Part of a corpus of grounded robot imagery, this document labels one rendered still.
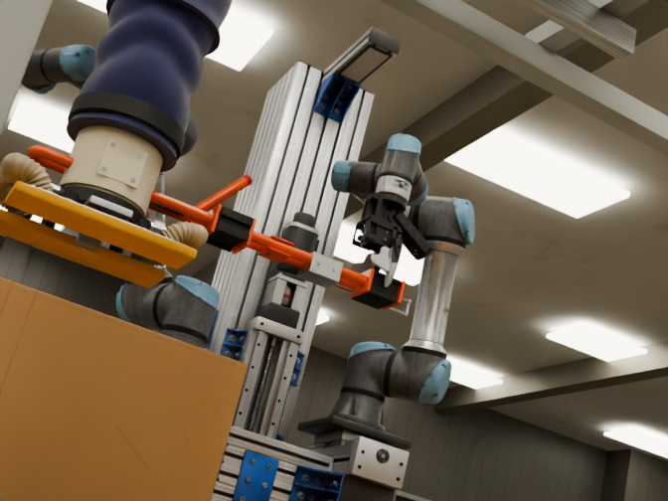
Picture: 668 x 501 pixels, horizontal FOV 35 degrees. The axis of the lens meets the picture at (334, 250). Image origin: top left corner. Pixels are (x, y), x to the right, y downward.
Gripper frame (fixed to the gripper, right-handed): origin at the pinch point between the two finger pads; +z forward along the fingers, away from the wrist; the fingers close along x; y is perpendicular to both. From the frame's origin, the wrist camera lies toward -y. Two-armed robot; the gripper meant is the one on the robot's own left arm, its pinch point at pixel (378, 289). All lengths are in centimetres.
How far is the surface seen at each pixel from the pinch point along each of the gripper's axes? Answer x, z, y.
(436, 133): -371, -252, -176
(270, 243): 3.8, 0.7, 26.9
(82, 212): 16, 13, 65
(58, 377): 20, 42, 60
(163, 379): 20, 37, 43
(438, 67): -336, -276, -151
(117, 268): -7, 14, 52
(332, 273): 3.7, 1.9, 12.4
